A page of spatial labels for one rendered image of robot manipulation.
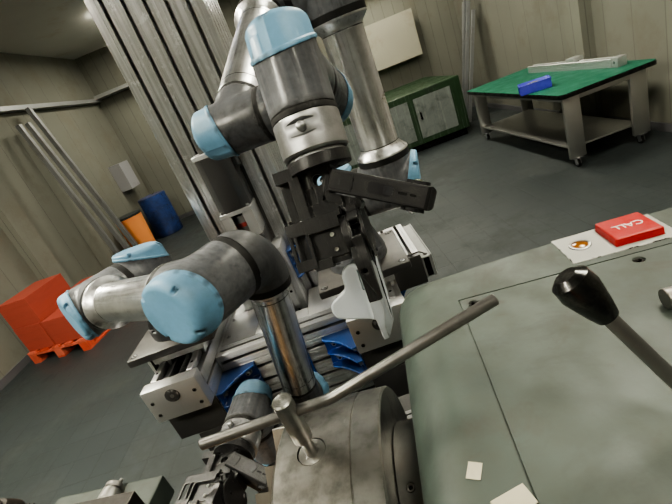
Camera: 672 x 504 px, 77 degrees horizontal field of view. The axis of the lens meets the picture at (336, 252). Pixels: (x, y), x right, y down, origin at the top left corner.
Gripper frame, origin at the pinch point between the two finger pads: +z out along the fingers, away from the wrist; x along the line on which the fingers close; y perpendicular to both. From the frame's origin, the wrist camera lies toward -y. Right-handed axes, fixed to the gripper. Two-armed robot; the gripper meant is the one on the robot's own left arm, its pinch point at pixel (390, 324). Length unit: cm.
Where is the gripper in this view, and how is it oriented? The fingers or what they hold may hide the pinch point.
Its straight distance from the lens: 47.7
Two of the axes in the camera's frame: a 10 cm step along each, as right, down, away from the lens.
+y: -9.4, 2.9, 2.0
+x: -1.7, 1.0, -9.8
